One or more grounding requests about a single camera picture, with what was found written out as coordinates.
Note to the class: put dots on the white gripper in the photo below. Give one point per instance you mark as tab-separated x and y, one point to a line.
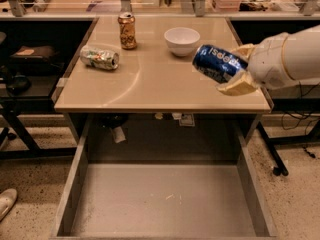
266	63

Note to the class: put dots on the blue pepsi can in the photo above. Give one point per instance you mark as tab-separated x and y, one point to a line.
217	64

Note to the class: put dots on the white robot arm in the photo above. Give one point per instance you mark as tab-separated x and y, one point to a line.
301	55

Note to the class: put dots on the beige counter cabinet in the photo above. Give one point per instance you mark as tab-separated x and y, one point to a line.
151	79

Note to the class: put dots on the gold upright soda can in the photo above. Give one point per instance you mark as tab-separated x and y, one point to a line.
126	22

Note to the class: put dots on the green white lying can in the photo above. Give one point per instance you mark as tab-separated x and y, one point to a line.
99	58

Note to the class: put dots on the open grey drawer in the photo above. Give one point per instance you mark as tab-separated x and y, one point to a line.
165	182

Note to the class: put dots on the white ceramic bowl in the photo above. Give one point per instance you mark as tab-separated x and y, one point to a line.
181	41

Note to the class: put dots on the white shoe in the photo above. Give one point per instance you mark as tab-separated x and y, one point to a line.
7	200

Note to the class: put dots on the black desk frame right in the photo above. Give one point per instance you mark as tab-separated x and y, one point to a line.
289	131

